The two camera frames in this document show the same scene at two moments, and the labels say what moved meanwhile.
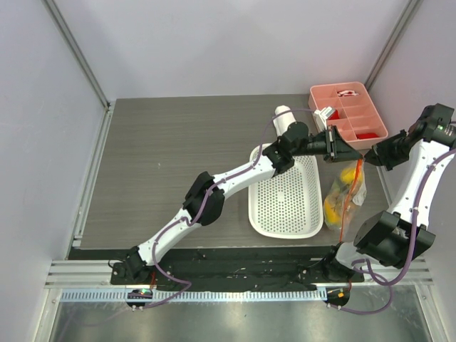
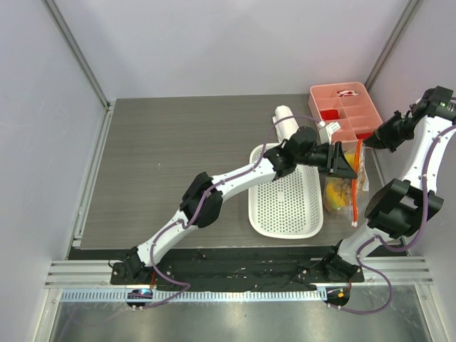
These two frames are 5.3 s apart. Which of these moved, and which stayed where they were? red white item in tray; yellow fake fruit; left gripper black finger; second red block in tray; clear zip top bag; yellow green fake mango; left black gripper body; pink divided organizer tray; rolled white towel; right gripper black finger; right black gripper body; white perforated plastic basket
Moved: right gripper black finger; left gripper black finger; clear zip top bag; yellow green fake mango; right black gripper body; left black gripper body; yellow fake fruit
Stayed: rolled white towel; red white item in tray; white perforated plastic basket; second red block in tray; pink divided organizer tray
